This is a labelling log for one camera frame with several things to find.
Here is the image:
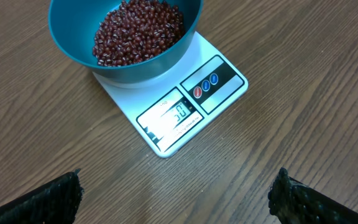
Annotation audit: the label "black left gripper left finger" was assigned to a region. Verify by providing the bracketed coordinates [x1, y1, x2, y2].
[0, 169, 84, 224]

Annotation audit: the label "white digital kitchen scale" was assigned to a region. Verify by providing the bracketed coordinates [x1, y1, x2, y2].
[95, 32, 249, 158]

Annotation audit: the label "blue metal bowl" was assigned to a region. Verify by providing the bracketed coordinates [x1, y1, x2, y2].
[48, 0, 204, 83]

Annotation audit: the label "red beans in bowl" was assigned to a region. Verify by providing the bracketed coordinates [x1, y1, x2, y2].
[92, 0, 185, 67]

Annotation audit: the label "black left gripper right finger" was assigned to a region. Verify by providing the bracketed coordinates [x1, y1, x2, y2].
[268, 167, 358, 224]

